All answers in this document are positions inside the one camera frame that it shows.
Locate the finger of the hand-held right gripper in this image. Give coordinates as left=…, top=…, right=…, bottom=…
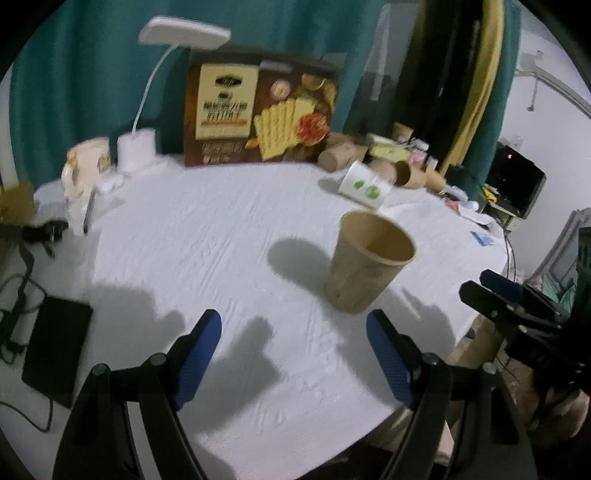
left=459, top=281, right=566, bottom=333
left=480, top=270, right=573, bottom=319

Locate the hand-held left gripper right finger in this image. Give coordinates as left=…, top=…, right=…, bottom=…
left=366, top=309, right=539, bottom=480

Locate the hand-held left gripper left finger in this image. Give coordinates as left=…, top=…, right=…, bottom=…
left=53, top=309, right=222, bottom=480

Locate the white green-print paper cup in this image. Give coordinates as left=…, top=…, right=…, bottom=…
left=338, top=161, right=394, bottom=210

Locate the black monitor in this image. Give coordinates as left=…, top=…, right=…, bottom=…
left=486, top=142, right=547, bottom=217

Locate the black flat box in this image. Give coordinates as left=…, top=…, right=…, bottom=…
left=21, top=296, right=94, bottom=409

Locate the yellow packet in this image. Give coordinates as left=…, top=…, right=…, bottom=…
left=368, top=143, right=411, bottom=161

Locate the pen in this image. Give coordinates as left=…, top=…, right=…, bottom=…
left=82, top=190, right=97, bottom=235

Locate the black power adapter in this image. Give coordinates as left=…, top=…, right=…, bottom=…
left=22, top=220, right=70, bottom=245

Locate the yellow cloth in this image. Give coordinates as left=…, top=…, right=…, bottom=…
left=443, top=0, right=505, bottom=167

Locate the white desk lamp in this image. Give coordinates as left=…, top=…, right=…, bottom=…
left=117, top=16, right=232, bottom=175

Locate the cream mug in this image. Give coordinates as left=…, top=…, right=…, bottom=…
left=61, top=137, right=112, bottom=200

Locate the cardboard box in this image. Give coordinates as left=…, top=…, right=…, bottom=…
left=0, top=181, right=38, bottom=227

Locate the brown cracker box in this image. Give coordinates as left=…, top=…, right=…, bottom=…
left=184, top=45, right=345, bottom=167

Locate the teal curtain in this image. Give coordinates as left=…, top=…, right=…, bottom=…
left=9, top=0, right=393, bottom=188

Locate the black cable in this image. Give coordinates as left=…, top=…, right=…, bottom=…
left=0, top=242, right=54, bottom=433

